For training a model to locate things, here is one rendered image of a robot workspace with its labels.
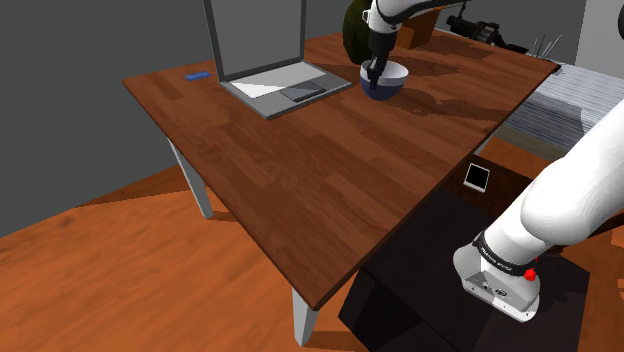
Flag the blue and white bowl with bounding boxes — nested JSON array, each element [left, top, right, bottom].
[[359, 60, 410, 102]]

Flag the black machine-like object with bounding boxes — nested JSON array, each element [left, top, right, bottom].
[[445, 13, 531, 55]]

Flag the brown wooden box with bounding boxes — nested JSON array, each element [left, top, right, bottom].
[[396, 6, 446, 50]]

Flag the white framed black tablet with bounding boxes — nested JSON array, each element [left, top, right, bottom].
[[462, 163, 492, 194]]

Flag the dark green round object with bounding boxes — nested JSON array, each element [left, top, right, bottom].
[[342, 0, 375, 65]]

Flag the brown wooden table, grey legs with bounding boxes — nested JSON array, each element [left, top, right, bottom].
[[121, 31, 562, 348]]

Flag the grey open laptop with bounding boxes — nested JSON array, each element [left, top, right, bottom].
[[202, 0, 354, 121]]

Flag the black robot stand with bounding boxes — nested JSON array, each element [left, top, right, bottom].
[[338, 187, 592, 352]]

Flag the grey striped bed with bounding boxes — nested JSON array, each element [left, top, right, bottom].
[[501, 62, 624, 153]]

